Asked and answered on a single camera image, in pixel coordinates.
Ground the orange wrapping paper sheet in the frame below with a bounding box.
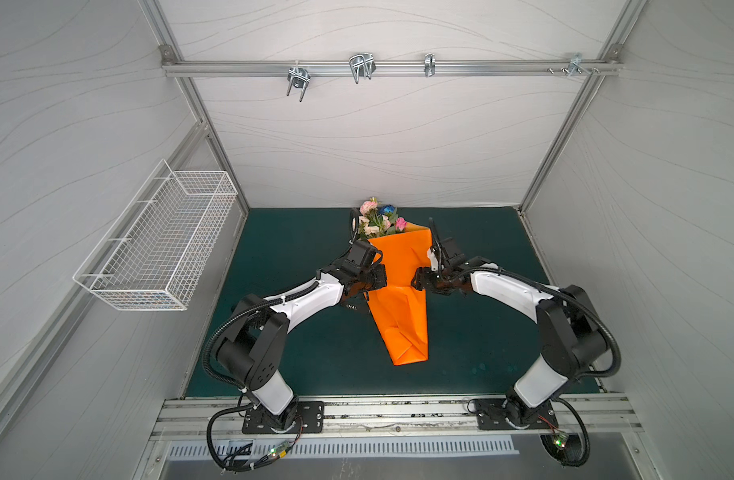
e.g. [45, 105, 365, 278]
[368, 223, 432, 366]

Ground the magenta fake rose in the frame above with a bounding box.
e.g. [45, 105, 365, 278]
[394, 217, 407, 233]

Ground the light pink fake rose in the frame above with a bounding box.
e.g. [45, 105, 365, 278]
[359, 197, 378, 224]

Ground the blue fake flower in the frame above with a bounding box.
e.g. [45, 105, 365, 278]
[381, 205, 396, 217]

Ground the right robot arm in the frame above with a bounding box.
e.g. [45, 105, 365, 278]
[412, 234, 622, 429]

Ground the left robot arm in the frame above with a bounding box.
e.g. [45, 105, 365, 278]
[200, 240, 388, 431]

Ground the green table mat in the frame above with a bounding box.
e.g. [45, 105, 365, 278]
[211, 207, 547, 396]

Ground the metal hook clamp left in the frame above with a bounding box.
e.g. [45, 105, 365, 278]
[286, 66, 311, 102]

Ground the metal hook clamp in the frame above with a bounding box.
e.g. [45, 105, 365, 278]
[286, 66, 311, 102]
[348, 52, 376, 84]

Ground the metal hook clamp middle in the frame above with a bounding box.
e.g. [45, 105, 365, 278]
[348, 52, 376, 84]

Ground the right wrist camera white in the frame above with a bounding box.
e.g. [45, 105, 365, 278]
[427, 247, 440, 272]

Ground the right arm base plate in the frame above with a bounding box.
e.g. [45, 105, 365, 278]
[466, 397, 558, 431]

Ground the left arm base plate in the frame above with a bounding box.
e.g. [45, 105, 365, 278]
[242, 398, 324, 435]

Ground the white slotted cable duct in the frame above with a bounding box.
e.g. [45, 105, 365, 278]
[166, 434, 520, 461]

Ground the white wire basket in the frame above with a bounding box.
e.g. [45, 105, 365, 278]
[73, 159, 237, 311]

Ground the right black cable conduit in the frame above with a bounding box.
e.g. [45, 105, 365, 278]
[539, 397, 591, 468]

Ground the black cable conduit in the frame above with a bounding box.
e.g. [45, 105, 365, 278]
[539, 397, 591, 468]
[206, 403, 305, 473]

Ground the aluminium crossbar rail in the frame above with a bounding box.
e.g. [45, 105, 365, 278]
[163, 57, 623, 78]

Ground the metal ring clamp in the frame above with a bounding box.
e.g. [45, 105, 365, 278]
[424, 53, 436, 78]

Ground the left black cable conduit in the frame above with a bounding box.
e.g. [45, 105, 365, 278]
[206, 403, 305, 473]

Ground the aluminium front rail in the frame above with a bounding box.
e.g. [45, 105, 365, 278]
[150, 393, 644, 441]

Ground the metal bracket clamp right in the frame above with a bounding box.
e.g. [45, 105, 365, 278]
[546, 53, 601, 78]

